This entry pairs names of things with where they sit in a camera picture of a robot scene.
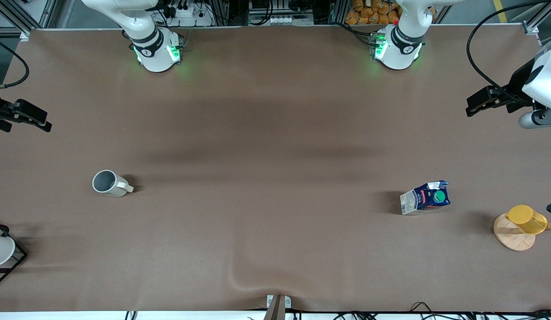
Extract grey ceramic mug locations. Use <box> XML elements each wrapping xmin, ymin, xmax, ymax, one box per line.
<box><xmin>92</xmin><ymin>170</ymin><xmax>135</xmax><ymax>198</ymax></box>

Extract blue white milk carton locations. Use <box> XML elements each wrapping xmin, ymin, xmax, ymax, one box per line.
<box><xmin>399</xmin><ymin>180</ymin><xmax>451</xmax><ymax>216</ymax></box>

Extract yellow plastic cup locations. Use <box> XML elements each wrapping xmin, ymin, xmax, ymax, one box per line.
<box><xmin>505</xmin><ymin>204</ymin><xmax>548</xmax><ymax>235</ymax></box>

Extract white cup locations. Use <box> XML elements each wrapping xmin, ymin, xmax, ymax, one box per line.
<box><xmin>0</xmin><ymin>234</ymin><xmax>16</xmax><ymax>268</ymax></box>

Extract round wooden cup stand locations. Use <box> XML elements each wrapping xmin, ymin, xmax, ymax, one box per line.
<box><xmin>493</xmin><ymin>213</ymin><xmax>551</xmax><ymax>252</ymax></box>

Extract orange snack bags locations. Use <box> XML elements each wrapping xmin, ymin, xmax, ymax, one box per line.
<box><xmin>345</xmin><ymin>0</ymin><xmax>401</xmax><ymax>26</ymax></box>

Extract white power strip with plugs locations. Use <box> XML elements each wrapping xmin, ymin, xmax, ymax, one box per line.
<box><xmin>167</xmin><ymin>2</ymin><xmax>215</xmax><ymax>28</ymax></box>

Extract long white power strip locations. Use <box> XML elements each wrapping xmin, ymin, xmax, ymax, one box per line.
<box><xmin>270</xmin><ymin>15</ymin><xmax>315</xmax><ymax>26</ymax></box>

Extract brown table cover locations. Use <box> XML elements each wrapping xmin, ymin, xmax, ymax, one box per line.
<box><xmin>0</xmin><ymin>24</ymin><xmax>551</xmax><ymax>313</ymax></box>

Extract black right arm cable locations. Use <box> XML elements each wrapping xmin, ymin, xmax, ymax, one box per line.
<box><xmin>0</xmin><ymin>37</ymin><xmax>30</xmax><ymax>91</ymax></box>

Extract aluminium frame profile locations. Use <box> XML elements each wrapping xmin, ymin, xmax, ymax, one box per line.
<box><xmin>521</xmin><ymin>0</ymin><xmax>551</xmax><ymax>45</ymax></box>
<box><xmin>0</xmin><ymin>0</ymin><xmax>58</xmax><ymax>41</ymax></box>

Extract black wire rack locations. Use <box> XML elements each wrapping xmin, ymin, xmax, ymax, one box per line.
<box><xmin>0</xmin><ymin>216</ymin><xmax>28</xmax><ymax>288</ymax></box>

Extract metal clamp bracket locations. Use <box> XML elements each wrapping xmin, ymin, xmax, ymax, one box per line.
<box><xmin>263</xmin><ymin>294</ymin><xmax>292</xmax><ymax>320</ymax></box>

